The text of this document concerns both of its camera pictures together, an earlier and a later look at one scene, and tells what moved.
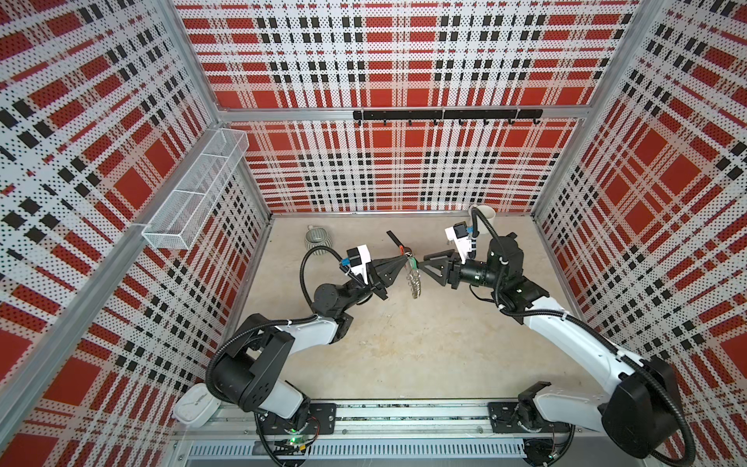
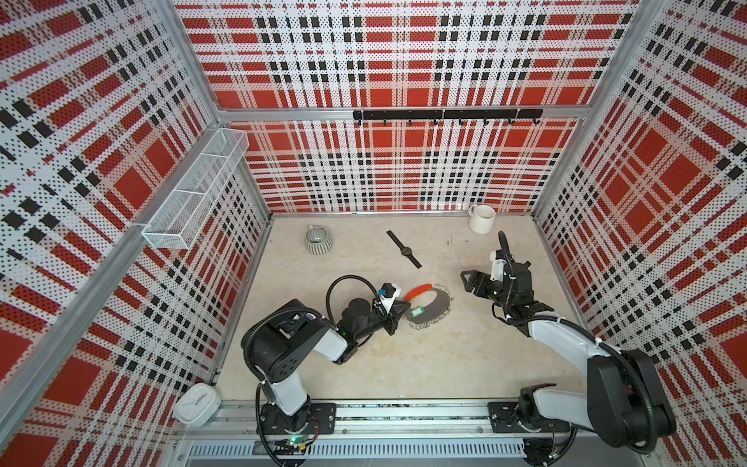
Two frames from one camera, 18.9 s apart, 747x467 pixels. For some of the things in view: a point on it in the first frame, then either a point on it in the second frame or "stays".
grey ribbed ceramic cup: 317,236 stays
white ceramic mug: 489,215 stays
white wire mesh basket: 186,210 stays
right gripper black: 451,269 -> 484,279
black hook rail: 450,114 stays
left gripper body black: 375,284 -> 391,322
